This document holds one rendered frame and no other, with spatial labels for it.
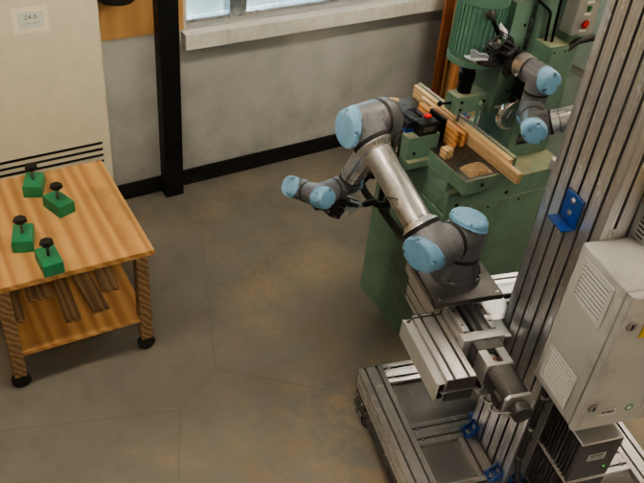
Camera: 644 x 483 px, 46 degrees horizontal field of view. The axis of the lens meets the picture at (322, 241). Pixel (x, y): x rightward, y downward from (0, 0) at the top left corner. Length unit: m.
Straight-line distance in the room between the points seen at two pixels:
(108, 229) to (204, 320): 0.63
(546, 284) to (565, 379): 0.28
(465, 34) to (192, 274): 1.64
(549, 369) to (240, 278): 1.76
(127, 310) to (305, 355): 0.74
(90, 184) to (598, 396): 2.08
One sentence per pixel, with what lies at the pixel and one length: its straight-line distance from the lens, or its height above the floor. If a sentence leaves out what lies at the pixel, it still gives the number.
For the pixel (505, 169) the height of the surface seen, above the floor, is 0.92.
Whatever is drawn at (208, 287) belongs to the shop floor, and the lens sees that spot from 3.47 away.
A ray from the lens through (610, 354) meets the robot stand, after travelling 1.94.
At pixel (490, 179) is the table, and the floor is 0.88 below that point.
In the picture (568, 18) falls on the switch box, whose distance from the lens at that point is 2.86.
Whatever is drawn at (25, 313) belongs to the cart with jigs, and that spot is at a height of 0.18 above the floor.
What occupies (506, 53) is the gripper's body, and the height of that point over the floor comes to 1.36.
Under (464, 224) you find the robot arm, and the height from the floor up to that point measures 1.05.
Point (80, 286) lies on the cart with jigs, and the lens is 3.22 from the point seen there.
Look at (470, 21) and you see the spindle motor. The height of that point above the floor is 1.36.
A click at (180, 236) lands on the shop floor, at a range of 3.76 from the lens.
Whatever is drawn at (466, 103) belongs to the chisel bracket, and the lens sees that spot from 2.87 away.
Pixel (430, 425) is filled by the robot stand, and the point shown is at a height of 0.22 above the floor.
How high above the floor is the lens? 2.31
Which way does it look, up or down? 38 degrees down
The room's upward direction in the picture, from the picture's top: 6 degrees clockwise
